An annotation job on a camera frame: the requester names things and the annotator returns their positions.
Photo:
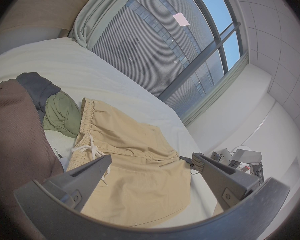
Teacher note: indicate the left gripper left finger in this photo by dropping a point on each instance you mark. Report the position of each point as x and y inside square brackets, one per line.
[87, 177]

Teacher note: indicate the bed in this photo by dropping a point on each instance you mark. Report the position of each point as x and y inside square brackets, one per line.
[102, 66]

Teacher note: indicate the tan shorts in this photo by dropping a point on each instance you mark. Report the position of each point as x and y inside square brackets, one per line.
[140, 159]

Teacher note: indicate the green garment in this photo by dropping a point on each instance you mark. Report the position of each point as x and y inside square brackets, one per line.
[62, 114]

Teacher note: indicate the black garment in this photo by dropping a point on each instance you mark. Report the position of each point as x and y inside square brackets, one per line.
[37, 86]

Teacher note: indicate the brown garment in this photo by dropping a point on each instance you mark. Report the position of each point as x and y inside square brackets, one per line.
[12, 134]

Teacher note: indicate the window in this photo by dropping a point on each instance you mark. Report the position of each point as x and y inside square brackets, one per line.
[160, 29]

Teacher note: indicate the pale green curtain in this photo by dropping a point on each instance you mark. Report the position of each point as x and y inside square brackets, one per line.
[95, 11]

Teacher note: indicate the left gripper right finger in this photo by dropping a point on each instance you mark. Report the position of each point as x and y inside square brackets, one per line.
[220, 176]

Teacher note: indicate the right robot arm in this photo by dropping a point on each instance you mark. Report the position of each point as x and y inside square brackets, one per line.
[247, 155]

